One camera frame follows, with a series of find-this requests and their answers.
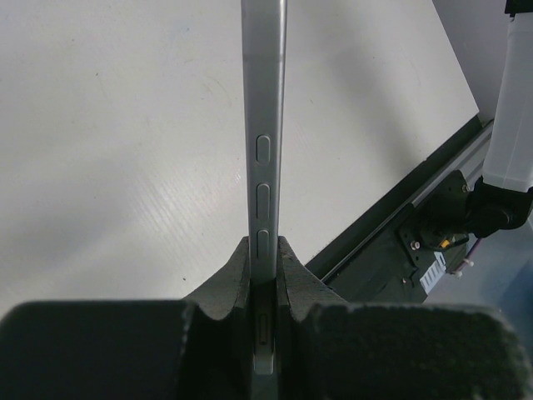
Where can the white cable duct right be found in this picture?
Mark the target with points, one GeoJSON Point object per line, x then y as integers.
{"type": "Point", "coordinates": [433, 275]}

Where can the black smartphone silver edge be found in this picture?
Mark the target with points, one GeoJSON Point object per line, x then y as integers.
{"type": "Point", "coordinates": [263, 64]}

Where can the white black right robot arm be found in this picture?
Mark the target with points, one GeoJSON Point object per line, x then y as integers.
{"type": "Point", "coordinates": [502, 196]}

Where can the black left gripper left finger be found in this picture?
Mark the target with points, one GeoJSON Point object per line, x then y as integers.
{"type": "Point", "coordinates": [198, 347]}

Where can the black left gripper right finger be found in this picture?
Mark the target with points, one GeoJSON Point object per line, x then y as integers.
{"type": "Point", "coordinates": [328, 348]}

